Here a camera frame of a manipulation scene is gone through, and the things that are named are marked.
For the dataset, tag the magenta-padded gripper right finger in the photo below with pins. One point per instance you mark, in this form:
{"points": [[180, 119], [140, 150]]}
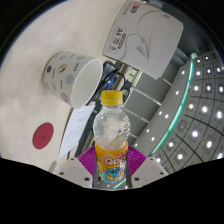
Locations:
{"points": [[146, 170]]}

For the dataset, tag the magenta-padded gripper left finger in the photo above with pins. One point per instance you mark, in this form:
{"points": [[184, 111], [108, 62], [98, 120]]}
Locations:
{"points": [[75, 170]]}

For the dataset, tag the yellow-capped clear drink bottle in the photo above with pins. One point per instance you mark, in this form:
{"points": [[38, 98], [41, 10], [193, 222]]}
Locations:
{"points": [[111, 160]]}

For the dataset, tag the printed white paper sheet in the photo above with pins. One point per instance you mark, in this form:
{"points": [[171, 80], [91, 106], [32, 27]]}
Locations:
{"points": [[75, 130]]}

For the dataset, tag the flat round red coaster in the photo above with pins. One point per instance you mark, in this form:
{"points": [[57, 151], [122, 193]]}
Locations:
{"points": [[43, 136]]}

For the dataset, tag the group of ceiling lights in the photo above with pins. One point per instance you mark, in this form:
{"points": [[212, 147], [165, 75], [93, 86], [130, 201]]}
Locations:
{"points": [[204, 109]]}

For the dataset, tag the white dotted mug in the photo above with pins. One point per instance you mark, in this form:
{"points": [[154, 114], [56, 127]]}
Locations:
{"points": [[63, 75]]}

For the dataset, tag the black conference microphone unit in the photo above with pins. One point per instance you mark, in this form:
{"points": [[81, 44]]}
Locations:
{"points": [[110, 80]]}

